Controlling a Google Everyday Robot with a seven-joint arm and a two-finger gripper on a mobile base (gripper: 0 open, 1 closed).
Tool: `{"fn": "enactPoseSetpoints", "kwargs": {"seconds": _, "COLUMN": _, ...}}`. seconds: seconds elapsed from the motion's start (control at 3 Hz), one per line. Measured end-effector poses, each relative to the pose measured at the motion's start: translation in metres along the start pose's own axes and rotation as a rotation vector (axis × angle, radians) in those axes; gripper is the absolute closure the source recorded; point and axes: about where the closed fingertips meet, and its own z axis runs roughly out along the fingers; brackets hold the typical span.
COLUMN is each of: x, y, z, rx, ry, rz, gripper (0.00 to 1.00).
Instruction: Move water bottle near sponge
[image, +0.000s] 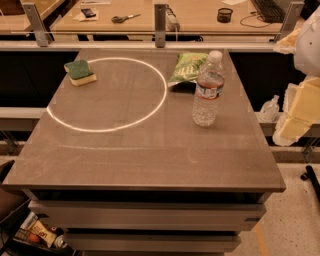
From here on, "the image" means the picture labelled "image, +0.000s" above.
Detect black handled scissors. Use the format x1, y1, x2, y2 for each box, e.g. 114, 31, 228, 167
111, 14, 141, 24

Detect metal drawer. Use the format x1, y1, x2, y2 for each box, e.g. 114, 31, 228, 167
65, 233, 241, 253
29, 200, 266, 231

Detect upper metal drawer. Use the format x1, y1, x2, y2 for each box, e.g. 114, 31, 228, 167
29, 200, 266, 231

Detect small clear bottle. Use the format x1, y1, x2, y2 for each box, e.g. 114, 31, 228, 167
259, 95, 279, 122

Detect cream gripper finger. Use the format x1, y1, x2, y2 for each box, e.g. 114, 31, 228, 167
272, 76, 320, 146
273, 29, 300, 54

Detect clear plastic water bottle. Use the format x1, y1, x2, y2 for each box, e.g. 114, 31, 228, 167
192, 51, 225, 127

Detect green chip bag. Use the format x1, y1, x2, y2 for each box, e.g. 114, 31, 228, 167
168, 52, 208, 87

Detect snack box on shelf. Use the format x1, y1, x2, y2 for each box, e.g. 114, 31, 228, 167
20, 212, 57, 247

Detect white power strip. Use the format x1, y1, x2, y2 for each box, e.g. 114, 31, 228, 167
166, 7, 180, 32

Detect black phone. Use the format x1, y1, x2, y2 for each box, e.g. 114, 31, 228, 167
81, 8, 96, 18

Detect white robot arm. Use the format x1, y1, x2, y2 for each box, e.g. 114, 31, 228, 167
272, 6, 320, 146

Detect green and yellow sponge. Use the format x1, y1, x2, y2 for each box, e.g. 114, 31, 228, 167
64, 60, 97, 86

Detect lower metal drawer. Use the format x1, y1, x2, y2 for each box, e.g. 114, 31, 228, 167
65, 233, 241, 253

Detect black keyboard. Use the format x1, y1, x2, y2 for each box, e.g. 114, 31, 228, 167
251, 0, 285, 23

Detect black mesh cup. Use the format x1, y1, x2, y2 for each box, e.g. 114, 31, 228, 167
217, 8, 233, 23

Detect black chair leg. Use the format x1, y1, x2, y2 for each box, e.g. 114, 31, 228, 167
300, 165, 320, 202

